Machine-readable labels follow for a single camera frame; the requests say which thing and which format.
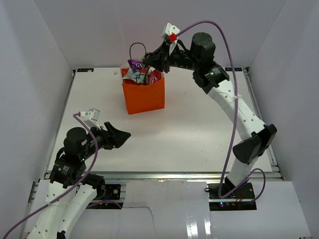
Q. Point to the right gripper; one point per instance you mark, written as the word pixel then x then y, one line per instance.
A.
pixel 156 58

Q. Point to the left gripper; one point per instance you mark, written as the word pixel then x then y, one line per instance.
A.
pixel 116 139

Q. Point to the dark brown snack bar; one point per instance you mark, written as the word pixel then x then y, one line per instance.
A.
pixel 146 77

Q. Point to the pink snack packet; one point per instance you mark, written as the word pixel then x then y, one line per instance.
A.
pixel 152 80

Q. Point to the purple snack packet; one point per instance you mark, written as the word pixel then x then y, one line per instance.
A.
pixel 136 65

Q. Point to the silver clear snack packet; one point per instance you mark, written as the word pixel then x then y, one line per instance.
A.
pixel 137 77

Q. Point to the crimson snack packet with battery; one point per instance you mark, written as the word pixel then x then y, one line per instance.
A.
pixel 156 75

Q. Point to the large red chips bag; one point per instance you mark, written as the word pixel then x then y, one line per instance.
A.
pixel 129 81

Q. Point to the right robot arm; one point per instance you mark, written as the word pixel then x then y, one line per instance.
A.
pixel 256 136

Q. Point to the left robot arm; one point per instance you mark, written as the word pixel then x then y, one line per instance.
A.
pixel 71 187

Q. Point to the orange paper bag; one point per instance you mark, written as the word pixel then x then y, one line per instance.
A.
pixel 143 98

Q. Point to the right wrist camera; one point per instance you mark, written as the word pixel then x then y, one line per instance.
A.
pixel 170 32

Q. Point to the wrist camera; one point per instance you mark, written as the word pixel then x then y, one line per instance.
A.
pixel 90 118
pixel 170 32

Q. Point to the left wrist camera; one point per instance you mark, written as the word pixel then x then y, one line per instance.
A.
pixel 90 118

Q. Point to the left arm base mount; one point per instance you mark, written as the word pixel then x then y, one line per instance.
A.
pixel 107 197

